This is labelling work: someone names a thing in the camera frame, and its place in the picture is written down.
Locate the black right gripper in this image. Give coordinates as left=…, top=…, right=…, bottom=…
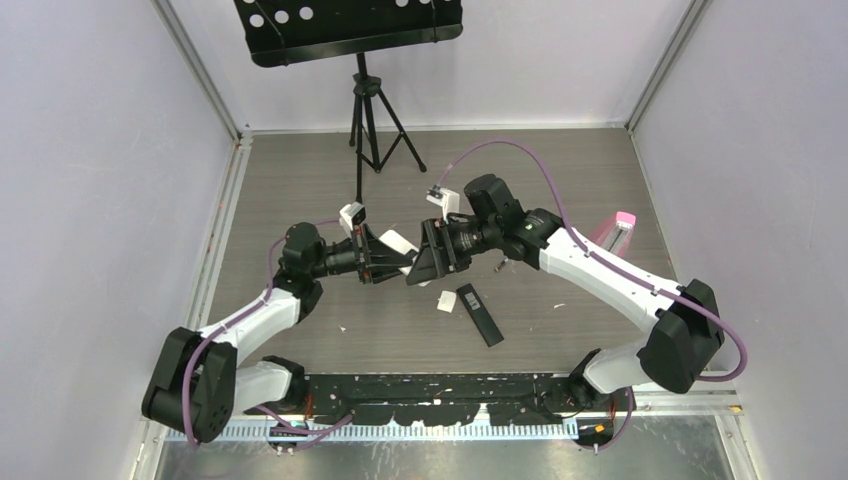
left=407, top=217, right=500, bottom=287

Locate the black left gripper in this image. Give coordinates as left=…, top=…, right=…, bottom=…
left=309, top=225, right=412, bottom=285

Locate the white remote control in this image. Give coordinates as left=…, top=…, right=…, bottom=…
left=378, top=230, right=419, bottom=264

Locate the white battery cover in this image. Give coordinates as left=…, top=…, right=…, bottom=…
left=437, top=290, right=457, bottom=313

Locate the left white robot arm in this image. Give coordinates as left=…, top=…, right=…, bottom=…
left=141, top=222, right=418, bottom=444

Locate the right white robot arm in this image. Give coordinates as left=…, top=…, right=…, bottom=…
left=406, top=174, right=725, bottom=411

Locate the black remote control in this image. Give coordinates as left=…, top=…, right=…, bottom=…
left=456, top=283, right=504, bottom=347

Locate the pink metronome box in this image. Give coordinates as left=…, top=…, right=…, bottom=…
left=588, top=211, right=636, bottom=258

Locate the black music stand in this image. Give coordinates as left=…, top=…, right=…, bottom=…
left=234, top=0, right=464, bottom=203

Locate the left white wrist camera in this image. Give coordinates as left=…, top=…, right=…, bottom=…
left=339, top=202, right=366, bottom=235

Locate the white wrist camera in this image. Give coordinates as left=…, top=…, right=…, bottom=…
left=426, top=185, right=460, bottom=220
left=339, top=202, right=366, bottom=235

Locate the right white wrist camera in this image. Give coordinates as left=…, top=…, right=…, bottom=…
left=426, top=185, right=460, bottom=220

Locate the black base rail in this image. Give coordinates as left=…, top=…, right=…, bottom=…
left=264, top=371, right=635, bottom=446

